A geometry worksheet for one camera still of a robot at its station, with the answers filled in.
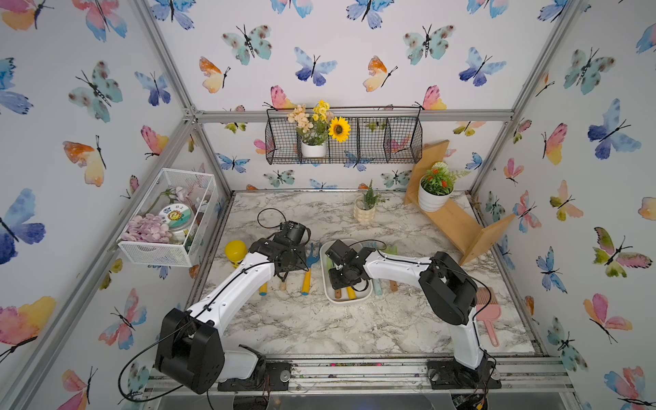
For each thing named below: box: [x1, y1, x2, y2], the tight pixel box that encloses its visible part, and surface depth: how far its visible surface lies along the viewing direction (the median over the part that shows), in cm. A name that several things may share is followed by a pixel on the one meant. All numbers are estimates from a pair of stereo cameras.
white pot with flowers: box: [287, 99, 352, 159], surface depth 86 cm
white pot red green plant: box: [417, 161, 471, 213], surface depth 98 cm
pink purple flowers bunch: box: [121, 213, 172, 243], surface depth 61 cm
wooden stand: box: [404, 139, 516, 265], surface depth 103 cm
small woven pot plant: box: [353, 178, 389, 223], surface depth 109 cm
